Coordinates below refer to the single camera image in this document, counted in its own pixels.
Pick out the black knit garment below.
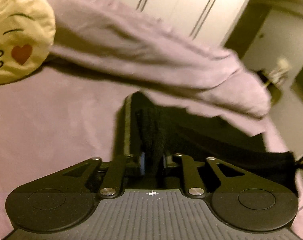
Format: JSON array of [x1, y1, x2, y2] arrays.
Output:
[[123, 92, 298, 194]]

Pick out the dark wooden nightstand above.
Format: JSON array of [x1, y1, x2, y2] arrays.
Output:
[[257, 69, 283, 105]]

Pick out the pink folded duvet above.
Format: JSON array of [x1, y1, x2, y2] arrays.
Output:
[[37, 0, 271, 118]]

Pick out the dried flower bouquet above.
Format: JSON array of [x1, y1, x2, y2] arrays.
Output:
[[267, 57, 291, 87]]

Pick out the yellow kiss emoji pillow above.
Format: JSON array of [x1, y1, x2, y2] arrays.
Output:
[[0, 0, 56, 85]]

